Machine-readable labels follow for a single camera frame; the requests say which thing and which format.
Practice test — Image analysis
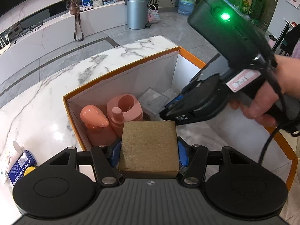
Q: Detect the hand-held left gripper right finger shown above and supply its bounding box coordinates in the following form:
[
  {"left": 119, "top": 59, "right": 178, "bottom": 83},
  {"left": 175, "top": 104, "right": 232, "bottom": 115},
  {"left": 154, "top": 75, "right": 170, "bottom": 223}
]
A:
[{"left": 176, "top": 136, "right": 251, "bottom": 186}]

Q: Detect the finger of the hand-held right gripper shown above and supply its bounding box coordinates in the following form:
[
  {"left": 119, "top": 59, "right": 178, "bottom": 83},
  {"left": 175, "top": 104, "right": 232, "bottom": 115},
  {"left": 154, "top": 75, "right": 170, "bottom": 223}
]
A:
[
  {"left": 179, "top": 73, "right": 211, "bottom": 99},
  {"left": 163, "top": 98, "right": 190, "bottom": 114}
]

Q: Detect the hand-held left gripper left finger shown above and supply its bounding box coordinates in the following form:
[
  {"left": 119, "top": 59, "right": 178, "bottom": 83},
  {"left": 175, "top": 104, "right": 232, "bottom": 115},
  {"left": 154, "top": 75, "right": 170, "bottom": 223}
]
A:
[{"left": 48, "top": 139, "right": 125, "bottom": 187}]

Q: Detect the grey marble box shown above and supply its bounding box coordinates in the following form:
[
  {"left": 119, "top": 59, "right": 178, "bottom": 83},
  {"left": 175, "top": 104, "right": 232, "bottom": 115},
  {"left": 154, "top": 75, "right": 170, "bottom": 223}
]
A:
[{"left": 138, "top": 88, "right": 166, "bottom": 115}]

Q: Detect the gold cardboard box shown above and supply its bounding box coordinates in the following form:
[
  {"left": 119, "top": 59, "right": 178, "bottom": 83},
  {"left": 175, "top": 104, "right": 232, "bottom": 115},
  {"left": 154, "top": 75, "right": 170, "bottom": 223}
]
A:
[{"left": 118, "top": 121, "right": 180, "bottom": 179}]

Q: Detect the pink pump bottle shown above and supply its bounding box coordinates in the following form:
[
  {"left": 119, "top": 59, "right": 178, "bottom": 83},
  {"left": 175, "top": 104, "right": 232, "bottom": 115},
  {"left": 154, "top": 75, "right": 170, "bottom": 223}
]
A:
[{"left": 80, "top": 105, "right": 118, "bottom": 147}]

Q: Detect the pink handled jug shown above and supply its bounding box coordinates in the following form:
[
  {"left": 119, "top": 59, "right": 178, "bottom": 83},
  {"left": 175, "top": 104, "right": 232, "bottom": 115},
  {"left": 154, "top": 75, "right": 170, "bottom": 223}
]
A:
[{"left": 106, "top": 94, "right": 144, "bottom": 139}]

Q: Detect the orange cardboard box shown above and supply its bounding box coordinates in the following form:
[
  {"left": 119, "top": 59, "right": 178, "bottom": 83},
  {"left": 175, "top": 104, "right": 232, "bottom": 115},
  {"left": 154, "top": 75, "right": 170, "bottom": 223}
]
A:
[{"left": 62, "top": 46, "right": 299, "bottom": 193}]

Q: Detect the yellow round container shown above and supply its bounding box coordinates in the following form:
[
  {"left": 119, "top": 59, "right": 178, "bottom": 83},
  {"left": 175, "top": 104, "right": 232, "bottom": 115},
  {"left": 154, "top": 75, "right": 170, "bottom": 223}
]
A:
[{"left": 23, "top": 166, "right": 38, "bottom": 177}]

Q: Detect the blue packet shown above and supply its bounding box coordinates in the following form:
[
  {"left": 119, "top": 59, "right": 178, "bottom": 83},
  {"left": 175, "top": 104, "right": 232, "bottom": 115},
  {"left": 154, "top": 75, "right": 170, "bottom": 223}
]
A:
[{"left": 8, "top": 150, "right": 38, "bottom": 186}]

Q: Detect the person's right hand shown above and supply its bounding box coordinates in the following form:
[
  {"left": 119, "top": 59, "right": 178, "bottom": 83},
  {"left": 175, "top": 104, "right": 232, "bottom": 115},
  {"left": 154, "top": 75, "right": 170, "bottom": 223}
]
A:
[{"left": 228, "top": 55, "right": 300, "bottom": 127}]

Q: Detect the blue water jug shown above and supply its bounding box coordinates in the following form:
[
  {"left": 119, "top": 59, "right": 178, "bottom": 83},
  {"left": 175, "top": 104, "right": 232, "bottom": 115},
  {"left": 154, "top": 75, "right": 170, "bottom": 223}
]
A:
[{"left": 178, "top": 0, "right": 196, "bottom": 16}]

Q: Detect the pink woven bag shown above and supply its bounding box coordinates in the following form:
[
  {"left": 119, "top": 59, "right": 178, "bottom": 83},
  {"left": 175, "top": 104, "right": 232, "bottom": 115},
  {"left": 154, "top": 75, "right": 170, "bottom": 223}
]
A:
[{"left": 148, "top": 4, "right": 160, "bottom": 25}]

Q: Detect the grey pedal trash bin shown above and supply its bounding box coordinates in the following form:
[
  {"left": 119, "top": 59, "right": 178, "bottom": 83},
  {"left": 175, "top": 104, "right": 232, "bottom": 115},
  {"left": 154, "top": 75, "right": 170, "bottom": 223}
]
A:
[{"left": 127, "top": 0, "right": 151, "bottom": 30}]

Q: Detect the white marble tv cabinet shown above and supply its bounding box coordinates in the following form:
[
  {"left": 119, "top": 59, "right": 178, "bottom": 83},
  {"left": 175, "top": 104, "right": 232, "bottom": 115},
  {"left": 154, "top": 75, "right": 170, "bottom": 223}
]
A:
[{"left": 0, "top": 0, "right": 132, "bottom": 83}]

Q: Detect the white router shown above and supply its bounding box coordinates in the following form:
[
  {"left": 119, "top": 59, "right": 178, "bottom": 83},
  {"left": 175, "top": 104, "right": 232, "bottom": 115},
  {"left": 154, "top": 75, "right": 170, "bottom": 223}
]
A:
[{"left": 0, "top": 31, "right": 11, "bottom": 51}]

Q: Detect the black cable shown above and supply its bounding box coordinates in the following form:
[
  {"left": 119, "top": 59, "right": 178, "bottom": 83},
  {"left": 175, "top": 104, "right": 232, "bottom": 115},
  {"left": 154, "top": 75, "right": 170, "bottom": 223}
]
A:
[{"left": 258, "top": 52, "right": 300, "bottom": 165}]

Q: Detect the brown bag with strap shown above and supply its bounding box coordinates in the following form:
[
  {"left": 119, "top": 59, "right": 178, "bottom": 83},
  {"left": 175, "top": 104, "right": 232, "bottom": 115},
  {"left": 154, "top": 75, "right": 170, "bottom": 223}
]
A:
[{"left": 69, "top": 0, "right": 84, "bottom": 42}]

